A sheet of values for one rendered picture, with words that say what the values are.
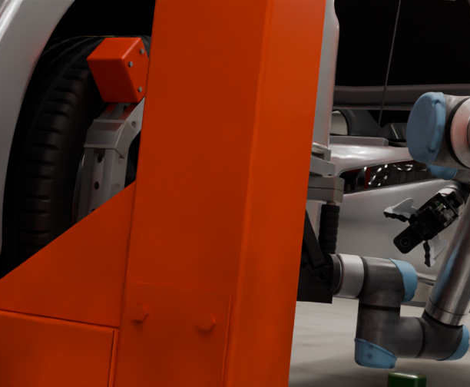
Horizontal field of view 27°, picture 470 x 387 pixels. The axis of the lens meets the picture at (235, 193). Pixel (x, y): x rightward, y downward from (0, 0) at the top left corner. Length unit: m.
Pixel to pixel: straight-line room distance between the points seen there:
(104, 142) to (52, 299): 0.42
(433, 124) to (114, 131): 0.51
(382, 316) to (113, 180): 0.52
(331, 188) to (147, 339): 0.79
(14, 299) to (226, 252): 0.32
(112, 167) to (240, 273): 0.54
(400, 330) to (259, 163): 0.71
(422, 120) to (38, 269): 0.67
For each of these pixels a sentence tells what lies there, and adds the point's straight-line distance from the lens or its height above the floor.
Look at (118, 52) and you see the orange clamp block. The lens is 1.61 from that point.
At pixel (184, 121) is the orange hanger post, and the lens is 1.14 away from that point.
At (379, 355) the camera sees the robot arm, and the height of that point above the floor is 0.63.
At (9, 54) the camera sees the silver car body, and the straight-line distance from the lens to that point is 1.53.
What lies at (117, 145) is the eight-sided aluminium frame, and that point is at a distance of 1.58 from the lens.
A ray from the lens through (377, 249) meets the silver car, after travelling 4.21.
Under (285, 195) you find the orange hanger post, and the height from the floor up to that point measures 0.86.
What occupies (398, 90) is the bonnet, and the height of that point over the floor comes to 1.74.
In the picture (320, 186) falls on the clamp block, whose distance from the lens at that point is 1.85.
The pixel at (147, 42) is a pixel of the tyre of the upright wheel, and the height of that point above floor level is 1.15.
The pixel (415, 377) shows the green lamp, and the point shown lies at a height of 0.66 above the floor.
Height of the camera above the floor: 0.79
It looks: 3 degrees up
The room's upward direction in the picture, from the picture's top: 6 degrees clockwise
